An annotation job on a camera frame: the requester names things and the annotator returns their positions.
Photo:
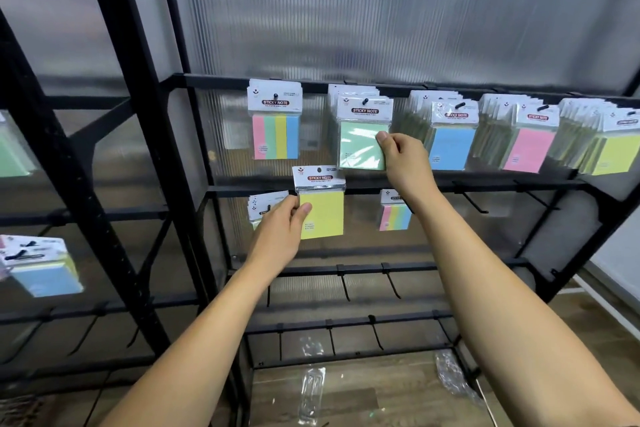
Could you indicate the person's right hand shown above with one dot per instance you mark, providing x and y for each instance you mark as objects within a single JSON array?
[{"x": 410, "y": 166}]

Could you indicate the person's left hand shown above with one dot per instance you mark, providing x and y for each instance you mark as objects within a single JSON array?
[{"x": 275, "y": 236}]

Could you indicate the person's right thumb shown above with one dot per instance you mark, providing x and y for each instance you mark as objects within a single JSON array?
[{"x": 384, "y": 146}]

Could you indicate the person's left thumb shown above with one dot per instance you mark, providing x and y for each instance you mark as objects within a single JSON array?
[{"x": 301, "y": 218}]

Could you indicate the yellow sticky note packet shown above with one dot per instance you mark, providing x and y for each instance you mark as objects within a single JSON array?
[{"x": 325, "y": 214}]

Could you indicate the green sticky note packet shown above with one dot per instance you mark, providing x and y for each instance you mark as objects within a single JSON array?
[{"x": 360, "y": 146}]

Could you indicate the person's left forearm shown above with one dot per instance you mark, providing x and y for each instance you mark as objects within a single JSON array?
[{"x": 200, "y": 356}]

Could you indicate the person's right forearm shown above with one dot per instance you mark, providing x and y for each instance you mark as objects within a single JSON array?
[{"x": 500, "y": 311}]

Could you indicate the white-topped sticky note packet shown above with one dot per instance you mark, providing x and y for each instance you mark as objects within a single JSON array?
[{"x": 262, "y": 205}]

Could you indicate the row of green note packets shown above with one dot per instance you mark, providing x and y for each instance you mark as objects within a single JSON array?
[{"x": 333, "y": 111}]

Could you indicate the row of blue note packets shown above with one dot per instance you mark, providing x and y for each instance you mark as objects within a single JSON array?
[{"x": 452, "y": 141}]

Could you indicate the four-colour striped sticky note packet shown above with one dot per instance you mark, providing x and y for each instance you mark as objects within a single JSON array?
[
  {"x": 276, "y": 136},
  {"x": 392, "y": 219}
]

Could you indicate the black metal display rack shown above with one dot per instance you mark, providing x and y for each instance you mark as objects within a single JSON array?
[{"x": 450, "y": 184}]

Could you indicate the group of black empty hooks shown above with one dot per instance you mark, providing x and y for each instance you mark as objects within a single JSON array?
[{"x": 345, "y": 286}]

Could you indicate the translucent ribbed back panel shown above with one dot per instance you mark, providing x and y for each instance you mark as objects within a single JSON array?
[{"x": 400, "y": 16}]

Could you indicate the row of pink note packets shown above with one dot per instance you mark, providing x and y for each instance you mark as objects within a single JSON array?
[{"x": 530, "y": 149}]

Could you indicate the clear plastic bag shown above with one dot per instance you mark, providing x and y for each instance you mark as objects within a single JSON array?
[
  {"x": 452, "y": 376},
  {"x": 312, "y": 391}
]

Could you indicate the row of yellow note packets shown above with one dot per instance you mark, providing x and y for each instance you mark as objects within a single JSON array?
[{"x": 617, "y": 154}]

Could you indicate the black metal side rack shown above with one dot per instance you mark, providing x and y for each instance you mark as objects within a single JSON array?
[{"x": 65, "y": 166}]

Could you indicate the light blue note packet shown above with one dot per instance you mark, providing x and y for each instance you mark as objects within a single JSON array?
[{"x": 45, "y": 276}]

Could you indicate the pale green note packet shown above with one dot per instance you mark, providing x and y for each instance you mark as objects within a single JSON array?
[{"x": 12, "y": 151}]

